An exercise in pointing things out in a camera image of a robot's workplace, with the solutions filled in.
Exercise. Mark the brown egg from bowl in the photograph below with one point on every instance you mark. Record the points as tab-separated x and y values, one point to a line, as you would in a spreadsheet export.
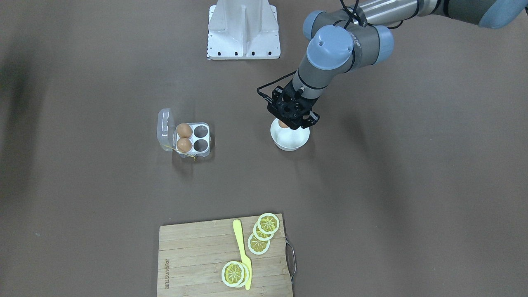
282	124

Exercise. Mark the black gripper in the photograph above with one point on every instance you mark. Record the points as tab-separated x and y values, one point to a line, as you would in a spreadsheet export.
314	118

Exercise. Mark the yellow plastic knife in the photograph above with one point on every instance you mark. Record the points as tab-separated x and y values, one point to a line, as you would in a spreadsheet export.
238	231

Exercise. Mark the brown egg in box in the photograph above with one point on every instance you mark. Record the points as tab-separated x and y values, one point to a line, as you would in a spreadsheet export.
184	130
184	145

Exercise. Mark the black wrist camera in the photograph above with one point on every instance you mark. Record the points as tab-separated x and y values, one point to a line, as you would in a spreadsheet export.
276	108

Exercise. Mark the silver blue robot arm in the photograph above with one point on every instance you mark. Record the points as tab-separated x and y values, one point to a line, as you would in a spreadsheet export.
358	36

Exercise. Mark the white ceramic bowl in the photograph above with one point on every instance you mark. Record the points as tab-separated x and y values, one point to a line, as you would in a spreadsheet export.
288	139

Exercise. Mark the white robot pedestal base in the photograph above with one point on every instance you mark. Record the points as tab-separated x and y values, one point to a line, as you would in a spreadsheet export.
243	30

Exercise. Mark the clear plastic egg box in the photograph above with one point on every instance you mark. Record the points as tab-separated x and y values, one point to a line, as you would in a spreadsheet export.
167	135

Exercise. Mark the wooden cutting board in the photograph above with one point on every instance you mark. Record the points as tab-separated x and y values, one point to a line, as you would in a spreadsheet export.
191	257

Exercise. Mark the lemon slice toy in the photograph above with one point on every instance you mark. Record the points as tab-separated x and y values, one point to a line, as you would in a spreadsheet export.
257	246
233	274
268	223
246	275
260	235

